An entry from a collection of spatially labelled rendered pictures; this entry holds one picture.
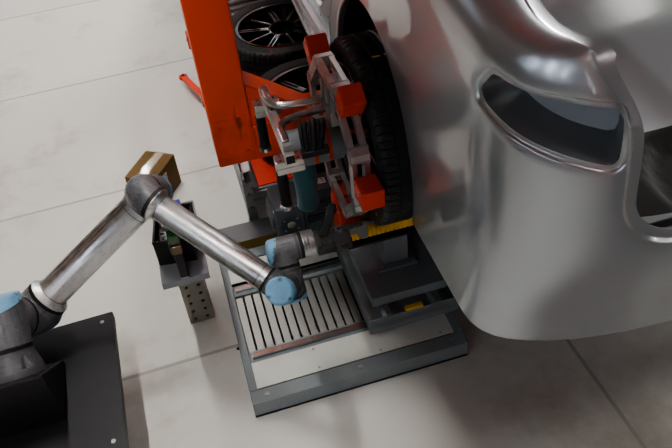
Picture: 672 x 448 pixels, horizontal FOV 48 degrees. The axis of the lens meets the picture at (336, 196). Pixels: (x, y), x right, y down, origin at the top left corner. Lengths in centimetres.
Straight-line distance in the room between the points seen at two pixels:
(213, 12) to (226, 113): 42
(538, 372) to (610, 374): 26
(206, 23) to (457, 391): 160
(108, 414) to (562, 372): 161
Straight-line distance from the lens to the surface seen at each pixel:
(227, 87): 286
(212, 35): 275
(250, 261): 235
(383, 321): 287
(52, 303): 273
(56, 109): 479
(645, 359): 306
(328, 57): 248
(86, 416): 266
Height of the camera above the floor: 234
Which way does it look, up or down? 40 degrees down
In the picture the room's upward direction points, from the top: 6 degrees counter-clockwise
